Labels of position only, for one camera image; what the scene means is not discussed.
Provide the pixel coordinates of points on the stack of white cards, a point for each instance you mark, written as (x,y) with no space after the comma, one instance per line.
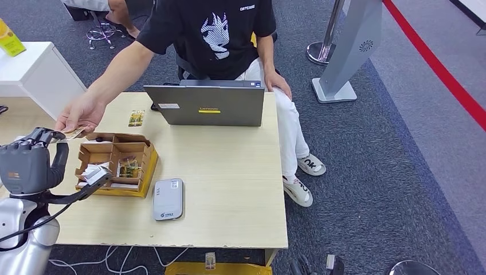
(89,170)

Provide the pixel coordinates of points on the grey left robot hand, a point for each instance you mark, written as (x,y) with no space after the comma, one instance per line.
(22,167)

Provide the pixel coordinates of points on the white counter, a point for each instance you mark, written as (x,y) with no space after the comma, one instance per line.
(38,64)

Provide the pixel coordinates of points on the cardboard organizer box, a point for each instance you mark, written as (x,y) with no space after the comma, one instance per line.
(148,169)

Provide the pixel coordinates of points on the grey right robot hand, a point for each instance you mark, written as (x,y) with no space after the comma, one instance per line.
(303,267)

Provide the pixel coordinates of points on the grey card reader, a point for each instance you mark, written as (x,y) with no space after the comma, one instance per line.
(168,199)

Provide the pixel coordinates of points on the person's left hand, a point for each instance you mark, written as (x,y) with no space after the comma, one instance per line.
(275,80)

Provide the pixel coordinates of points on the yellow green carton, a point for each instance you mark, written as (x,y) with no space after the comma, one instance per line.
(9,41)

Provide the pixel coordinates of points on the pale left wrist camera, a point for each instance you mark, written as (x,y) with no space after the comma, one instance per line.
(98,176)

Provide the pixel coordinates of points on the chrome stool base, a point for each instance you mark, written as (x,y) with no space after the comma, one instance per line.
(100,34)

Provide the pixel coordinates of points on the stack of yellow cards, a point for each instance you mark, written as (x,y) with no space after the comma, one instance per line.
(130,169)

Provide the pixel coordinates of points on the person's left forearm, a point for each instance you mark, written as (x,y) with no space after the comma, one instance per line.
(265,53)

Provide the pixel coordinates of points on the grey kiosk stand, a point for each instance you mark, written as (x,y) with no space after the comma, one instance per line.
(351,45)

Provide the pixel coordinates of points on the yellow board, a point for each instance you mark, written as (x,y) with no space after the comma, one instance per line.
(253,40)

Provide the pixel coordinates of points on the small printed card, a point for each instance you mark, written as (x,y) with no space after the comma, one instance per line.
(210,261)

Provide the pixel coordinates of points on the yellow forest print ID card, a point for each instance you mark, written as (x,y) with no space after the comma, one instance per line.
(136,118)

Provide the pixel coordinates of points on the person in background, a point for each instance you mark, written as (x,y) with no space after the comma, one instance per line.
(121,11)

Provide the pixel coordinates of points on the grey laptop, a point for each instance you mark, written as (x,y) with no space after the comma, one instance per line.
(210,108)

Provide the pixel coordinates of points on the black camera bracket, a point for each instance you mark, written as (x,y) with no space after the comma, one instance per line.
(64,198)

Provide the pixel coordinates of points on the chrome stanchion post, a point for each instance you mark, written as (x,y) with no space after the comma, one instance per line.
(321,51)

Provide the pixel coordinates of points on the round grey base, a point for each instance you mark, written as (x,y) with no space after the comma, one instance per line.
(414,268)

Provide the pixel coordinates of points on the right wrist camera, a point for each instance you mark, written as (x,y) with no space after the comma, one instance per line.
(336,265)

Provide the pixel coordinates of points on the person's right hand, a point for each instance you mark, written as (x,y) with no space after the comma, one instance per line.
(83,112)

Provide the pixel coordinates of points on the person's right forearm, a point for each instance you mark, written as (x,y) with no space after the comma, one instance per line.
(121,70)

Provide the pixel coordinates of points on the white sandal shoe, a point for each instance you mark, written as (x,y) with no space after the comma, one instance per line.
(312,165)
(298,193)

